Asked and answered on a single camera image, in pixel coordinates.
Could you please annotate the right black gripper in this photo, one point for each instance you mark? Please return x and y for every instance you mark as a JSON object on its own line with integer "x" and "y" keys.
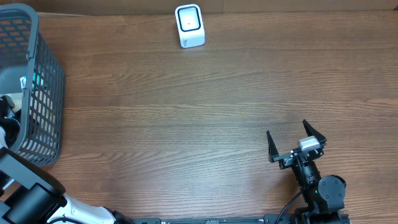
{"x": 286, "y": 160}

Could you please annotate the teal snack packet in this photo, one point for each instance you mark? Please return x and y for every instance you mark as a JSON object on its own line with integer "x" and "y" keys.
{"x": 37, "y": 82}

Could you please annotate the beige plastic pouch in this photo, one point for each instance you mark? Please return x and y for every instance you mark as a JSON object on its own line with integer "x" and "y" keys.
{"x": 15, "y": 100}

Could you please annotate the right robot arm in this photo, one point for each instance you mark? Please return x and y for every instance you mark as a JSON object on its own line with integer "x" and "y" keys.
{"x": 319, "y": 199}

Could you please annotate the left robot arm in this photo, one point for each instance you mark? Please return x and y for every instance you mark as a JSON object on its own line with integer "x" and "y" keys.
{"x": 40, "y": 197}

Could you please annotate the white barcode scanner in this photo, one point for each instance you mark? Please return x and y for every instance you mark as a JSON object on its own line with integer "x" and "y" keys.
{"x": 190, "y": 25}

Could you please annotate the grey plastic mesh basket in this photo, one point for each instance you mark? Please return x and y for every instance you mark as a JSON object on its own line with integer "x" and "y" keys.
{"x": 23, "y": 53}

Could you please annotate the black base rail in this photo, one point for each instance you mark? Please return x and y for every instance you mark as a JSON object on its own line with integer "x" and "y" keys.
{"x": 211, "y": 221}

